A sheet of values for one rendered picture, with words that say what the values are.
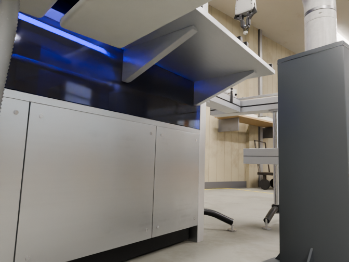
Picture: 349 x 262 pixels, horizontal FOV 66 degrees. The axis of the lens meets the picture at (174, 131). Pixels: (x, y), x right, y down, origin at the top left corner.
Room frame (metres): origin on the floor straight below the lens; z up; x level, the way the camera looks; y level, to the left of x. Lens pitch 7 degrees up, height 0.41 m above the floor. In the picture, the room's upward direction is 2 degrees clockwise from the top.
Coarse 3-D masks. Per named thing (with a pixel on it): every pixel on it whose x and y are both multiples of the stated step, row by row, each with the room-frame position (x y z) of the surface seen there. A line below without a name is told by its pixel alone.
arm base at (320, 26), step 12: (312, 12) 1.02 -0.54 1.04; (324, 12) 1.00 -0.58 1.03; (336, 12) 1.02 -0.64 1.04; (312, 24) 1.03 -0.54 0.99; (324, 24) 1.00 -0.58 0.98; (336, 24) 1.01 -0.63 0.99; (312, 36) 1.03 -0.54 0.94; (324, 36) 1.00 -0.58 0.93; (336, 36) 1.01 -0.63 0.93; (312, 48) 1.03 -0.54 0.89
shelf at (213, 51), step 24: (168, 24) 0.83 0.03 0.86; (192, 24) 0.82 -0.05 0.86; (216, 24) 0.82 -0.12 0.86; (120, 48) 1.03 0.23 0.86; (192, 48) 1.00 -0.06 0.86; (216, 48) 1.00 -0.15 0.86; (240, 48) 0.99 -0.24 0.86; (192, 72) 1.28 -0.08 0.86; (216, 72) 1.27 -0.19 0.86; (264, 72) 1.24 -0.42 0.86
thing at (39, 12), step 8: (24, 0) 0.62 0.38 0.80; (32, 0) 0.62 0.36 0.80; (40, 0) 0.62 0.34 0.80; (48, 0) 0.62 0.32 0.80; (56, 0) 0.62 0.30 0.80; (24, 8) 0.66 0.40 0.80; (32, 8) 0.66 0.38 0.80; (40, 8) 0.66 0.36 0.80; (48, 8) 0.66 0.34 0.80; (40, 16) 0.70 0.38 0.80
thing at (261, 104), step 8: (256, 96) 2.08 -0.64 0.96; (264, 96) 2.04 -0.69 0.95; (272, 96) 2.07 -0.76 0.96; (240, 104) 2.14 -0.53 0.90; (248, 104) 2.10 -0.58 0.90; (256, 104) 2.06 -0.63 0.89; (264, 104) 2.02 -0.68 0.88; (272, 104) 1.98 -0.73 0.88; (216, 112) 2.28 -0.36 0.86; (224, 112) 2.23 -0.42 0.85; (240, 112) 2.15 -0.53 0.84; (248, 112) 2.14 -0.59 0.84; (256, 112) 2.13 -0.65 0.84; (264, 112) 2.12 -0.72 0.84
